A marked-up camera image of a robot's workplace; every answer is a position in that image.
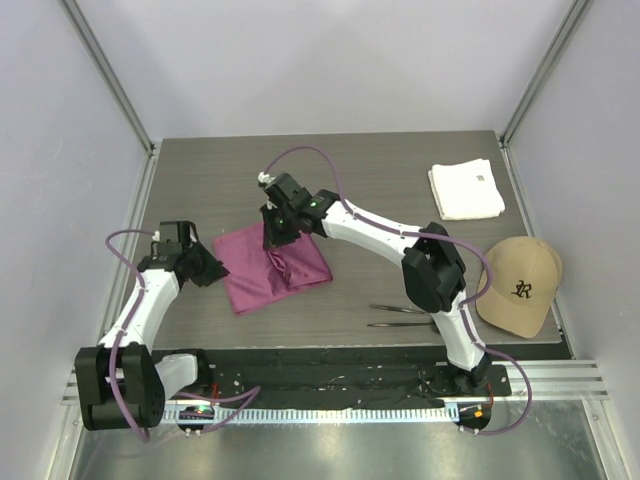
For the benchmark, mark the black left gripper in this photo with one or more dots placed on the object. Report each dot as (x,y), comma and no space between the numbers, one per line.
(214,270)

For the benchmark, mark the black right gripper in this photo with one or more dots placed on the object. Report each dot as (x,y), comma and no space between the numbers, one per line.
(272,238)

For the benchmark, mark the magenta cloth napkin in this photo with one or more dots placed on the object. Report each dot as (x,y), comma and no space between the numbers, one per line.
(258,278)

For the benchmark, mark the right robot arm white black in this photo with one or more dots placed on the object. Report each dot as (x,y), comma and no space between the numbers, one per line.
(433,271)

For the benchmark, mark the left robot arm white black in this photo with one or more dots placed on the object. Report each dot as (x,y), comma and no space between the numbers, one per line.
(119,384)

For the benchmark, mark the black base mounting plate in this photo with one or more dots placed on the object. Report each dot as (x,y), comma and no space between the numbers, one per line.
(337,378)

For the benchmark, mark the dark metal fork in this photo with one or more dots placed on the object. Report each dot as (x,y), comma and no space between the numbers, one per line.
(397,309)

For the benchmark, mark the white folded towel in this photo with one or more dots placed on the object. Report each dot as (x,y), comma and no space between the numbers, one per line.
(466,191)

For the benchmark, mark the dark metal spoon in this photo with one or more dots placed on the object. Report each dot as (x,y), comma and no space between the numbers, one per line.
(429,324)

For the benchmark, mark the tan baseball cap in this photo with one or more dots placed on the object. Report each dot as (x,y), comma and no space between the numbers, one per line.
(526,273)

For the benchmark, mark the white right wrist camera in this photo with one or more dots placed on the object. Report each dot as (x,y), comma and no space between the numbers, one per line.
(264,179)

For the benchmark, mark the slotted cable duct strip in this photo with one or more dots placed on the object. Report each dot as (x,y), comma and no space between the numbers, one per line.
(189,415)

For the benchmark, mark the aluminium frame post left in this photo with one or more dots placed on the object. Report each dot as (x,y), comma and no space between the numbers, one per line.
(101,62)

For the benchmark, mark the aluminium frame post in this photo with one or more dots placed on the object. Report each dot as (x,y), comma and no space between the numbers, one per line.
(560,41)
(101,62)

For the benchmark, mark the aluminium front rail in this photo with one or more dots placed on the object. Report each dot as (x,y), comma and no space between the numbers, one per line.
(549,380)

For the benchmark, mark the aluminium frame post right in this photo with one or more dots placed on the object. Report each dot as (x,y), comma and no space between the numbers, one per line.
(560,41)

